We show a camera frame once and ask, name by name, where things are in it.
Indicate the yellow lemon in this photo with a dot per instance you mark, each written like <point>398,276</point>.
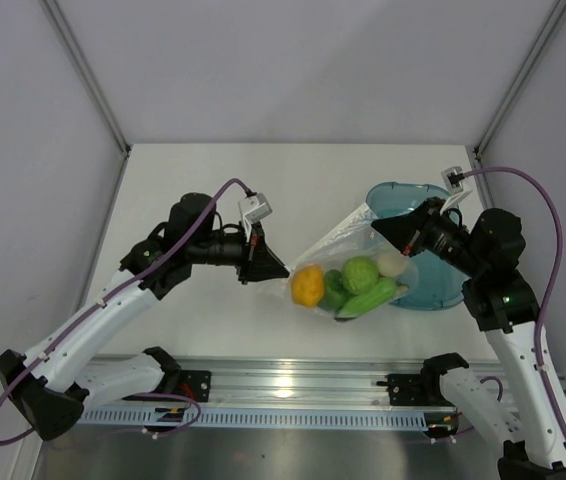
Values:
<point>307,286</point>

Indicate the light green round squash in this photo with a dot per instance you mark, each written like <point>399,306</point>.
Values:
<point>359,274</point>

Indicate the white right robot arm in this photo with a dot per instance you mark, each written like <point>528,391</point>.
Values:
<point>530,443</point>

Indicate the green bell pepper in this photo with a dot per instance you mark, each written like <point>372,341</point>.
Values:
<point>335,294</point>

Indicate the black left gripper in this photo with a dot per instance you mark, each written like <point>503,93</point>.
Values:
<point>257,262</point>

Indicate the light green gourd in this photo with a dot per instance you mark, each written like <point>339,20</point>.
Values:
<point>381,293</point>

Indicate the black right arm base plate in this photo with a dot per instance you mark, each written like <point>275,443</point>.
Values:
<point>408,390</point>

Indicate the aluminium frame post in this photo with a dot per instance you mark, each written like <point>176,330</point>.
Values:
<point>82,68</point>
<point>531,60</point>

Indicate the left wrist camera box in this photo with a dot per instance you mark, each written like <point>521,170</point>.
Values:
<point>254,208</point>

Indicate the white garlic bulb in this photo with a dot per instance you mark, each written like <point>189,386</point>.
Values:
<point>391,264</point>

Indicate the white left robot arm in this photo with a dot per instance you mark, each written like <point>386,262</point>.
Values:
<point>53,383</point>

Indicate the clear zip top bag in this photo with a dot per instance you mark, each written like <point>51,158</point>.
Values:
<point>353,236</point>

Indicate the left aluminium frame post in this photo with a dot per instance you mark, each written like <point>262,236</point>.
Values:
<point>82,68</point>

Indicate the teal plastic tray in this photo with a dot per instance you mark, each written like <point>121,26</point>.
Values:
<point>438,285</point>

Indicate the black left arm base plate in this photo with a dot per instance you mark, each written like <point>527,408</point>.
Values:
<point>194,384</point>

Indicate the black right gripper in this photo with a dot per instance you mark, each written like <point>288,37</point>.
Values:
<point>405,227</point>

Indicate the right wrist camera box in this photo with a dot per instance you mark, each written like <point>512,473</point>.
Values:
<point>453,179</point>

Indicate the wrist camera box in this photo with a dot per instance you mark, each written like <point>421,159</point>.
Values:
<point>254,208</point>
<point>453,179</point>

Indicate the right aluminium frame post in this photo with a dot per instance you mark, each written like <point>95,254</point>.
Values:
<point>531,60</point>

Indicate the slotted cable duct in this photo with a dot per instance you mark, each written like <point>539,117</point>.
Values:
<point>163,416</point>

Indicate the aluminium mounting rail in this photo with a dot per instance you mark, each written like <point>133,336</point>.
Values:
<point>299,384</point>

